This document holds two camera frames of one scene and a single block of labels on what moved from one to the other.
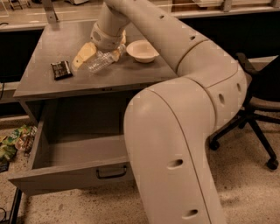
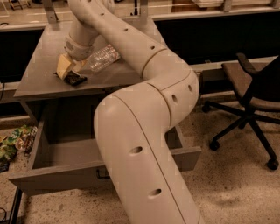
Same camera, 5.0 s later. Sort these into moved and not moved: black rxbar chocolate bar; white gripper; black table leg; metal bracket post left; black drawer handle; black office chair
Moved: black rxbar chocolate bar; white gripper
Not moved: black drawer handle; metal bracket post left; black office chair; black table leg
